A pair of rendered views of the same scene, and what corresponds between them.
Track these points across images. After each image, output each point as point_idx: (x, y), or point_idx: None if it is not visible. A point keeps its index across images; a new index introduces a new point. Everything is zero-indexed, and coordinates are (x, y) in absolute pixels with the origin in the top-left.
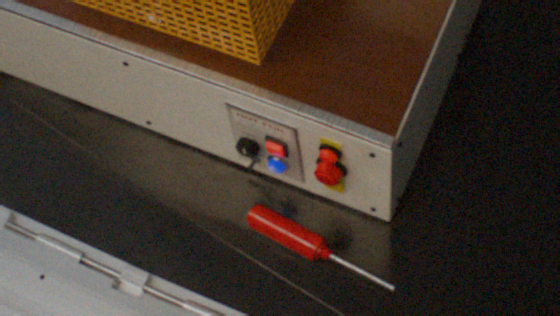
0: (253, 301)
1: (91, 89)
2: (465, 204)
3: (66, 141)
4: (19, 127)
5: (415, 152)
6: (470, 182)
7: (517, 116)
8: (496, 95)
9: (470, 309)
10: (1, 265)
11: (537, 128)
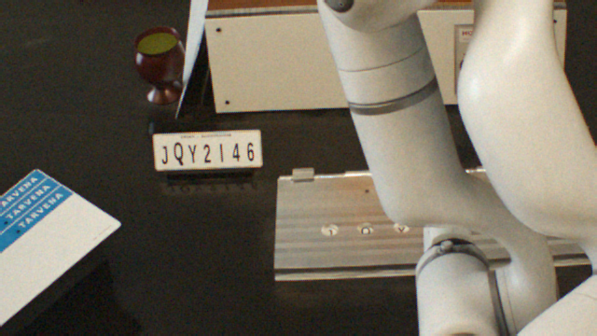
0: None
1: (332, 81)
2: (595, 84)
3: (318, 134)
4: (273, 139)
5: None
6: (590, 74)
7: (593, 38)
8: (574, 33)
9: None
10: (329, 196)
11: None
